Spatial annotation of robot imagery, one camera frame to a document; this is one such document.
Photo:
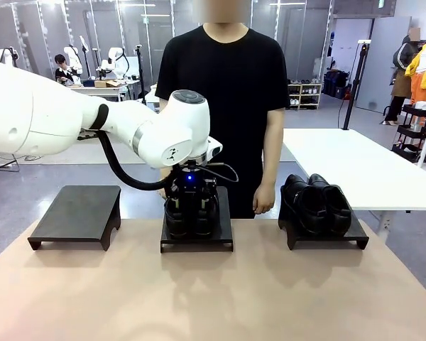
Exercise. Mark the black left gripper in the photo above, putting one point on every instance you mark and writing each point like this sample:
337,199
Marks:
190,183

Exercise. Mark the person's right forearm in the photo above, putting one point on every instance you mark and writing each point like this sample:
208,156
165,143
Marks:
164,174

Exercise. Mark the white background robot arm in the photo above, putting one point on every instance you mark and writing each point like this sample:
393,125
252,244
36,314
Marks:
5,57
72,57
113,62

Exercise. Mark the person's left forearm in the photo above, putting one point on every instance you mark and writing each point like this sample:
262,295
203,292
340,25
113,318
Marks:
272,160

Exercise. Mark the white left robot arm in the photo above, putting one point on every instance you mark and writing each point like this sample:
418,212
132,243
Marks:
39,113

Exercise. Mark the black stand with arched sides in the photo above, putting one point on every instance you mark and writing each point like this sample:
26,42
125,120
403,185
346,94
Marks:
78,213

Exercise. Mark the person in black t-shirt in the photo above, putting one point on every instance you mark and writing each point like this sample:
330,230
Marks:
234,89

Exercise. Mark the black shoe stand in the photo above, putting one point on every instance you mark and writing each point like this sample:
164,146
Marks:
326,238

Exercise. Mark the seated person in black-white top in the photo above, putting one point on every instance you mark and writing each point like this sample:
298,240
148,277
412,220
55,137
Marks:
62,69

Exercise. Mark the person's right hand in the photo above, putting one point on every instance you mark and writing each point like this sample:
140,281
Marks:
161,194

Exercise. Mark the person's left hand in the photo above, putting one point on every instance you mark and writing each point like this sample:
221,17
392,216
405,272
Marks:
264,199

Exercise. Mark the white desk with cardboard box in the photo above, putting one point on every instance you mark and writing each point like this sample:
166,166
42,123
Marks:
106,90

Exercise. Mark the brown cardboard box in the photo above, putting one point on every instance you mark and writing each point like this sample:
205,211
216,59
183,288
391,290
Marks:
104,84

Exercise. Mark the large white table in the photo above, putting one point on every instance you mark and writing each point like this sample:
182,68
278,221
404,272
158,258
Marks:
341,160

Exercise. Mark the wooden shoe rack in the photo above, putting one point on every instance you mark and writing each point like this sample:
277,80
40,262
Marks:
305,96

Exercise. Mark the black storage bins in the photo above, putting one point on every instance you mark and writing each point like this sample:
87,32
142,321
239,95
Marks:
335,83

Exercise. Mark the black utility cart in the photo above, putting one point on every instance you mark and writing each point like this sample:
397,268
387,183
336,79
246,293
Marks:
412,131

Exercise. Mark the mannequin with dark jacket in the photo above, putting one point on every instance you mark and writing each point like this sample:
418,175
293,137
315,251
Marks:
401,71

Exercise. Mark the mannequin with yellow jacket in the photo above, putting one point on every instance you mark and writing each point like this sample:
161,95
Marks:
424,64

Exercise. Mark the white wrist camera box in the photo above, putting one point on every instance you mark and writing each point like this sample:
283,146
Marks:
214,148

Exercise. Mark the black tripod pole with camera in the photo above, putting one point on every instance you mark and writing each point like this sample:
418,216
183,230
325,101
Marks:
351,99

